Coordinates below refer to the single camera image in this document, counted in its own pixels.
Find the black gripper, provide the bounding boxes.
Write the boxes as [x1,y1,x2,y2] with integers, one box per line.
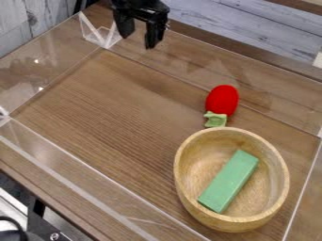
[110,0,169,49]

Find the red plush strawberry toy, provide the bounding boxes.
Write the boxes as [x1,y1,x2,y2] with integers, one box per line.
[204,85,239,128]

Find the clear acrylic tray walls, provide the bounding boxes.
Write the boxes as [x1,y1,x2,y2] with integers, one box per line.
[0,17,322,241]

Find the wooden bowl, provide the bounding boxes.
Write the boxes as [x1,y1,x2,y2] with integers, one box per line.
[173,127,289,233]

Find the green rectangular block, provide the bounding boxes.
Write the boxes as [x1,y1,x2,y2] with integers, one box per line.
[197,150,259,214]

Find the clear acrylic corner bracket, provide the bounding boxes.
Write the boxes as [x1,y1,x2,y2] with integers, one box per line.
[77,12,121,49]

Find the black metal table bracket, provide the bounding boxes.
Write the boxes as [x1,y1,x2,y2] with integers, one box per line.
[26,199,73,241]

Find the black cable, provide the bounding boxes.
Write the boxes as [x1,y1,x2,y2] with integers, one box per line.
[0,216,30,241]

